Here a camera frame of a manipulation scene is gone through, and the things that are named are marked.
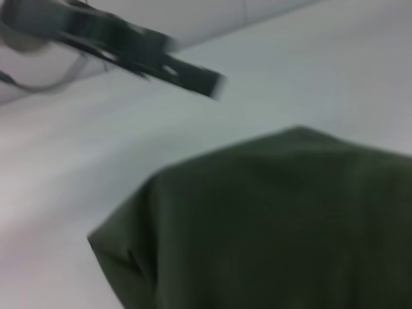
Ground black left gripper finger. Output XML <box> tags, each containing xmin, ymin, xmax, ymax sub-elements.
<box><xmin>141</xmin><ymin>53</ymin><xmax>227</xmax><ymax>101</ymax></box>

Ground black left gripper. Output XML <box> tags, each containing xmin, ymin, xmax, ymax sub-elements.
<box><xmin>0</xmin><ymin>0</ymin><xmax>178</xmax><ymax>77</ymax></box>

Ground dark green FREE T-shirt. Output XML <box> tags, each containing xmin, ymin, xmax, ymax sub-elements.
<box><xmin>86</xmin><ymin>125</ymin><xmax>412</xmax><ymax>309</ymax></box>

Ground left gripper cable with plug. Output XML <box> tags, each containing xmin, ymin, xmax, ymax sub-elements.
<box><xmin>0</xmin><ymin>53</ymin><xmax>88</xmax><ymax>95</ymax></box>

